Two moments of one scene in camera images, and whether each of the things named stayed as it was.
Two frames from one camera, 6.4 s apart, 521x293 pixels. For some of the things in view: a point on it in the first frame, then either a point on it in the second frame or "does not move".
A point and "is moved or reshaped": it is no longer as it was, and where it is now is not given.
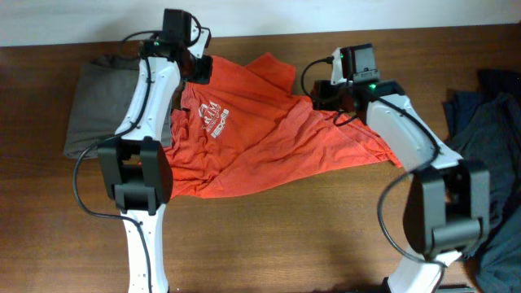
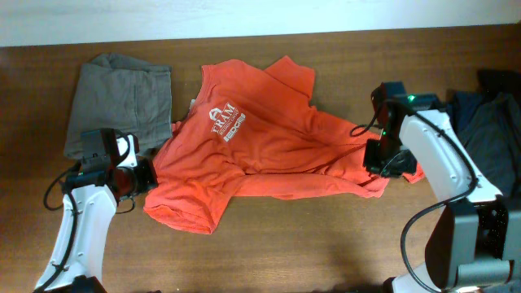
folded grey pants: [101, 102] does not move
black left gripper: [204, 76] to [150, 179]
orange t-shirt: [246, 127] is moved or reshaped
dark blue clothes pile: [483, 127] does not move
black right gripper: [322, 95] to [374, 166]
